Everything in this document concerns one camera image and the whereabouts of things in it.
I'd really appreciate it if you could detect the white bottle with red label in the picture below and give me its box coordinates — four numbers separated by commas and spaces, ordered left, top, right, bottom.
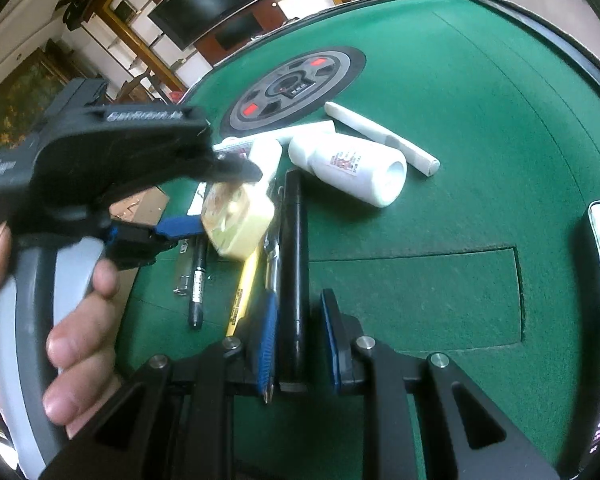
287, 132, 408, 208

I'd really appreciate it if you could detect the framed landscape painting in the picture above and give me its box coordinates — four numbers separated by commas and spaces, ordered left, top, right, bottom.
0, 47, 86, 161

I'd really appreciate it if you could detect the round mahjong table console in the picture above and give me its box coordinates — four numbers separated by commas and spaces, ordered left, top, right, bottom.
219, 46, 367, 137

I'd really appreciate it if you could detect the yellow pen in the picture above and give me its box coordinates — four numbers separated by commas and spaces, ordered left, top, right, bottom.
225, 247, 261, 338

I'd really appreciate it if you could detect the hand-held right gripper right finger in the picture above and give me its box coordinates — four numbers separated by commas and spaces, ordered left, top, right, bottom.
320, 289, 563, 480

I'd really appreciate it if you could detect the wooden tv cabinet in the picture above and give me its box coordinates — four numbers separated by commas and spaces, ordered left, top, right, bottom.
195, 0, 286, 68

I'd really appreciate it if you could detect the black marker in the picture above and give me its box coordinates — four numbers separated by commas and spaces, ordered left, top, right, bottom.
187, 237, 209, 331

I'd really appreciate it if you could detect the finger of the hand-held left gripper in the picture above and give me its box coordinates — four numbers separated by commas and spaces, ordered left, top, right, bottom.
109, 214, 207, 272
180, 151, 264, 184

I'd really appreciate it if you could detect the small white plastic bottle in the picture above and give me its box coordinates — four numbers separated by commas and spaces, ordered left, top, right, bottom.
247, 139, 283, 183

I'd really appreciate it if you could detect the long white tube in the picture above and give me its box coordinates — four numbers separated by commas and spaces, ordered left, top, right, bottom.
324, 101, 441, 179

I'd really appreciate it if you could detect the white tube with orange band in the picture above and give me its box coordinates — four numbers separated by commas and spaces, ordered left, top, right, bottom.
214, 120, 337, 158

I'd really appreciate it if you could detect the pale yellow tape packet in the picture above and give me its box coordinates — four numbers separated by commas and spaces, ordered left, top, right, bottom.
200, 180, 276, 261

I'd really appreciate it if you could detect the cardboard box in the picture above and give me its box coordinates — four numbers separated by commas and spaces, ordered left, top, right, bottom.
107, 185, 171, 223

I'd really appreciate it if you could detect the person's left hand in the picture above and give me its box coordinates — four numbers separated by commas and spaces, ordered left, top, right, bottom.
0, 222, 126, 441

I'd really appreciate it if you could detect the long black bar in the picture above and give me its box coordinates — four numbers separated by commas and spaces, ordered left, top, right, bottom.
278, 170, 311, 393

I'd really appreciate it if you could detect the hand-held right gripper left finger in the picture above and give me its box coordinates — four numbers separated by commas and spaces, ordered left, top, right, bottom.
39, 290, 281, 480

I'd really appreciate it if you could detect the blue and silver pen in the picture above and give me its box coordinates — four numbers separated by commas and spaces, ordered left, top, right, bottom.
260, 185, 286, 406

